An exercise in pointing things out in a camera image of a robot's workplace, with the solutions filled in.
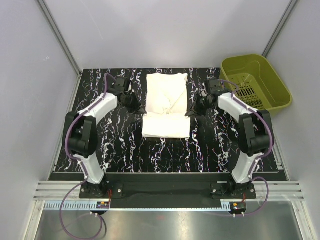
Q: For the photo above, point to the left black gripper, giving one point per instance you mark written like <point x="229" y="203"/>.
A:
<point x="138" y="108"/>

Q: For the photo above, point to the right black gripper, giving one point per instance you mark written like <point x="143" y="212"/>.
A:
<point x="195" y="109"/>

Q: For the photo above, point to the white t shirt red print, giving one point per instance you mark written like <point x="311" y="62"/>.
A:
<point x="166" y="106"/>

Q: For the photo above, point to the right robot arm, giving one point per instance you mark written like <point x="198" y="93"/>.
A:
<point x="255" y="132"/>

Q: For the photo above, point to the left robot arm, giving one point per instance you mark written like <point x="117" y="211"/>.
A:
<point x="80" y="132"/>

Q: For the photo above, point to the olive green plastic basket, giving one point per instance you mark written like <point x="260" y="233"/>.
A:
<point x="255" y="82"/>

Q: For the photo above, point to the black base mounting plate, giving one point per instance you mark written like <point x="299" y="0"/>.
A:
<point x="215" y="185"/>

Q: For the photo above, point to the right aluminium frame post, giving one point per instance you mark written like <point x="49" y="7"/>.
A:
<point x="280" y="26"/>

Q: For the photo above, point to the aluminium frame post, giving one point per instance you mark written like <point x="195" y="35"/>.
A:
<point x="280" y="26"/>
<point x="58" y="35"/>

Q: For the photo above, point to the slotted grey cable duct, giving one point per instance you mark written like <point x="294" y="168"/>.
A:
<point x="160" y="206"/>

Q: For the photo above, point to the aluminium rail profile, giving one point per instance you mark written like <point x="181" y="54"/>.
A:
<point x="53" y="190"/>

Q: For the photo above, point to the left aluminium frame post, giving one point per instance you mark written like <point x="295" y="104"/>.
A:
<point x="58" y="35"/>

